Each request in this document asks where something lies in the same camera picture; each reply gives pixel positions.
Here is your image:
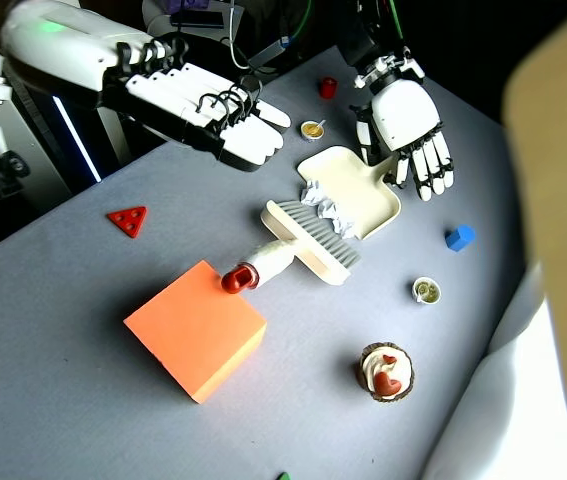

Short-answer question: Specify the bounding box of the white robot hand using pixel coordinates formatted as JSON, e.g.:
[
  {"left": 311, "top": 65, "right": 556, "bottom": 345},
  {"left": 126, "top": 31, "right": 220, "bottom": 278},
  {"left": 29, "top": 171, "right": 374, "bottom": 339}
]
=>
[
  {"left": 354, "top": 78, "right": 456, "bottom": 203},
  {"left": 0, "top": 0, "right": 293, "bottom": 174}
]

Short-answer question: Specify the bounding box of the cream plastic dustpan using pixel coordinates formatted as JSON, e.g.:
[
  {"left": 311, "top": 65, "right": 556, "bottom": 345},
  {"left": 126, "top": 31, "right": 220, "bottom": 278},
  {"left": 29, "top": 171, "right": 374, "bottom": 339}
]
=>
[{"left": 296, "top": 144, "right": 403, "bottom": 242}]

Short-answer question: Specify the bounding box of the black case with blue light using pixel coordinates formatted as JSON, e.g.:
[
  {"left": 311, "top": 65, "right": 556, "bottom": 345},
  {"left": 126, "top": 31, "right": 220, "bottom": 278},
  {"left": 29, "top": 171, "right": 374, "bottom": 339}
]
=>
[{"left": 10, "top": 74, "right": 132, "bottom": 201}]

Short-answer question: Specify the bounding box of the toy bowl of yellow food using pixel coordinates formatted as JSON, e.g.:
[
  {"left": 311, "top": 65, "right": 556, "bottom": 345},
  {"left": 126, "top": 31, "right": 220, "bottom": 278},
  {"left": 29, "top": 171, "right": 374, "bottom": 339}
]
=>
[{"left": 299, "top": 118, "right": 328, "bottom": 143}]

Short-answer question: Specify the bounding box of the crumpled white paper ball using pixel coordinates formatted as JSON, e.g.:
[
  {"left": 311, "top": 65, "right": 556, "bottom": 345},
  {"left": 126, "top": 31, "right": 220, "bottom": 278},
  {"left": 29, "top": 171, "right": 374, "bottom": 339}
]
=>
[
  {"left": 316, "top": 197, "right": 343, "bottom": 221},
  {"left": 300, "top": 180, "right": 330, "bottom": 207},
  {"left": 330, "top": 213, "right": 358, "bottom": 239}
]

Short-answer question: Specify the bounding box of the flat black device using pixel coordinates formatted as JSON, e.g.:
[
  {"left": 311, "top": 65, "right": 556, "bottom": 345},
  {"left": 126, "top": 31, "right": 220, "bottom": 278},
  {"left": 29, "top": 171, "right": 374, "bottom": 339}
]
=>
[{"left": 169, "top": 8, "right": 225, "bottom": 30}]

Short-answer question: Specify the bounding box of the blue toy block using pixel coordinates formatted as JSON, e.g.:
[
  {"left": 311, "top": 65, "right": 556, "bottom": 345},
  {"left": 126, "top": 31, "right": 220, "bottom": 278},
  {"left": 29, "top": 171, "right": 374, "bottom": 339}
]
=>
[{"left": 444, "top": 224, "right": 477, "bottom": 253}]

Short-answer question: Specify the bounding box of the grey plug adapter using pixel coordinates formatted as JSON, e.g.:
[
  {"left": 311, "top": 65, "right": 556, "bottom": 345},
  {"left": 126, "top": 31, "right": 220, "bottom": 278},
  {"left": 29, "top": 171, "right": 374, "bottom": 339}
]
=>
[{"left": 248, "top": 35, "right": 290, "bottom": 69}]

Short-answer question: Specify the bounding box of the blue-white toy bowl with spoon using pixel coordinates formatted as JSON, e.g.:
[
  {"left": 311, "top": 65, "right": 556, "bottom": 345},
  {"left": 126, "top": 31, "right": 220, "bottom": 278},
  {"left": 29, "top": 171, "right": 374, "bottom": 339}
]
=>
[{"left": 411, "top": 275, "right": 443, "bottom": 306}]

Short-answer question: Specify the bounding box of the tan blurred panel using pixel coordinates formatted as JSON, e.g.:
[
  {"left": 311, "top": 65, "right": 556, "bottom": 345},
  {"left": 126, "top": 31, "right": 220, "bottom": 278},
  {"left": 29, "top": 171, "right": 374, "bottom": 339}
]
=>
[{"left": 502, "top": 0, "right": 567, "bottom": 480}]

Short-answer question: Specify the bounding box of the red triangle block with holes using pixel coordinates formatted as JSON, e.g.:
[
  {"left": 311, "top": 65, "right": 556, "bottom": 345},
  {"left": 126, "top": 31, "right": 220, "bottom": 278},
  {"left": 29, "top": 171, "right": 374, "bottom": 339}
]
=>
[{"left": 106, "top": 205, "right": 148, "bottom": 240}]

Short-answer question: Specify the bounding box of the toy cupcake with white frosting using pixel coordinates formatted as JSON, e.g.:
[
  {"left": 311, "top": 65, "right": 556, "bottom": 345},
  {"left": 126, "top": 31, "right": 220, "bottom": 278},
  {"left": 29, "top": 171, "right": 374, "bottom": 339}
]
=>
[{"left": 356, "top": 341, "right": 416, "bottom": 403}]

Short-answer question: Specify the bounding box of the orange foam block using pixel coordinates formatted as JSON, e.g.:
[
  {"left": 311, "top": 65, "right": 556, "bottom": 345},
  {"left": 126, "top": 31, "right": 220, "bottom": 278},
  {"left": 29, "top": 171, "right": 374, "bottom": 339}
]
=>
[{"left": 123, "top": 259, "right": 268, "bottom": 405}]

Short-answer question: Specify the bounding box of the grey table cloth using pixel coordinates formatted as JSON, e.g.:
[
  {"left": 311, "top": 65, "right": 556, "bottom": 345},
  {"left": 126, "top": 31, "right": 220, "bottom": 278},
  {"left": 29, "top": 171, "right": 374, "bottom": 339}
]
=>
[{"left": 0, "top": 45, "right": 547, "bottom": 480}]

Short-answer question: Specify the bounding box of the green cable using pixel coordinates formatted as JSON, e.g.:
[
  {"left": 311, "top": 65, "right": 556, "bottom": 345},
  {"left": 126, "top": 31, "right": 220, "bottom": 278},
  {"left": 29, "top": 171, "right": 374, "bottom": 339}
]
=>
[
  {"left": 386, "top": 0, "right": 408, "bottom": 45},
  {"left": 287, "top": 0, "right": 314, "bottom": 41}
]

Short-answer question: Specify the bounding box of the white cable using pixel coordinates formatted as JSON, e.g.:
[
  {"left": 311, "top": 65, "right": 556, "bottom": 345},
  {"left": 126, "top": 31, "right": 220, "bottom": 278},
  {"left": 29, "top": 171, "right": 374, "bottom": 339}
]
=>
[{"left": 226, "top": 0, "right": 264, "bottom": 71}]

